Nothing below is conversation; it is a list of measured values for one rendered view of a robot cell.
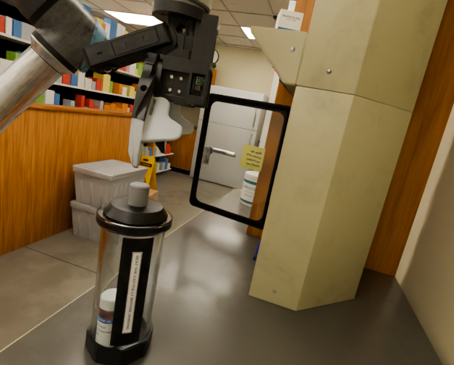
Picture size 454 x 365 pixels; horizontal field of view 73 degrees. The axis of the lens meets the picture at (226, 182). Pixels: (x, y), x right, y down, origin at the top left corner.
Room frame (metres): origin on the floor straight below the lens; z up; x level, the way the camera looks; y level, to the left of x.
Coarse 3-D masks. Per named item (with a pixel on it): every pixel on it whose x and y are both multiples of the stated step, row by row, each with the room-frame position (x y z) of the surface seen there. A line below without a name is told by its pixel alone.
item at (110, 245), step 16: (112, 224) 0.37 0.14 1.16; (128, 224) 0.38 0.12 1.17; (160, 224) 0.40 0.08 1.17; (112, 240) 0.38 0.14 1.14; (160, 240) 0.41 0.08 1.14; (112, 256) 0.38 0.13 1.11; (160, 256) 0.42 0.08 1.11; (96, 272) 0.40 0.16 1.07; (112, 272) 0.38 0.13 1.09; (96, 288) 0.39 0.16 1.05; (112, 288) 0.38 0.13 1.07; (96, 304) 0.39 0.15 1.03; (112, 304) 0.38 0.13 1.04; (144, 304) 0.40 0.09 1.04; (96, 320) 0.39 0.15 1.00; (112, 320) 0.38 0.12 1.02; (144, 320) 0.40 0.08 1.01; (96, 336) 0.39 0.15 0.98; (144, 336) 0.41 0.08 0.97
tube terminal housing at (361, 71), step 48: (336, 0) 0.62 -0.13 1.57; (384, 0) 0.61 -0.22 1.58; (432, 0) 0.68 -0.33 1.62; (336, 48) 0.62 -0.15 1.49; (384, 48) 0.63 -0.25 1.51; (336, 96) 0.61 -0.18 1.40; (384, 96) 0.65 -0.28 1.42; (288, 144) 0.63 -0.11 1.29; (336, 144) 0.61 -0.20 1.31; (384, 144) 0.68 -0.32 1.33; (288, 192) 0.62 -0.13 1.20; (336, 192) 0.62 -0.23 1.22; (384, 192) 0.70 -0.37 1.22; (288, 240) 0.62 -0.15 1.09; (336, 240) 0.64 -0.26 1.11; (288, 288) 0.61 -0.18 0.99; (336, 288) 0.67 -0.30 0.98
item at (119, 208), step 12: (132, 192) 0.41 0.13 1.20; (144, 192) 0.42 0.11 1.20; (108, 204) 0.41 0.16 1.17; (120, 204) 0.41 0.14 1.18; (132, 204) 0.41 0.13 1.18; (144, 204) 0.42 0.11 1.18; (156, 204) 0.44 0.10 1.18; (108, 216) 0.39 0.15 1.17; (120, 216) 0.38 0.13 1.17; (132, 216) 0.39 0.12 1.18; (144, 216) 0.39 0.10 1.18; (156, 216) 0.40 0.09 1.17
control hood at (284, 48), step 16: (256, 32) 0.66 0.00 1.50; (272, 32) 0.65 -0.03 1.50; (288, 32) 0.64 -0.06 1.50; (304, 32) 0.64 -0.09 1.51; (272, 48) 0.65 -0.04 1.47; (288, 48) 0.64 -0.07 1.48; (304, 48) 0.64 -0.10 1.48; (272, 64) 0.65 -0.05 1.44; (288, 64) 0.64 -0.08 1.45; (288, 80) 0.64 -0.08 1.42
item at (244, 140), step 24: (216, 120) 1.04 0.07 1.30; (240, 120) 1.00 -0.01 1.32; (264, 120) 0.97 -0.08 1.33; (216, 144) 1.03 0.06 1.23; (240, 144) 1.00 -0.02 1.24; (264, 144) 0.96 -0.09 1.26; (216, 168) 1.03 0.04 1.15; (240, 168) 0.99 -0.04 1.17; (264, 168) 0.96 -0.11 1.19; (216, 192) 1.02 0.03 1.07; (240, 192) 0.98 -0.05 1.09; (264, 192) 0.95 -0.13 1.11
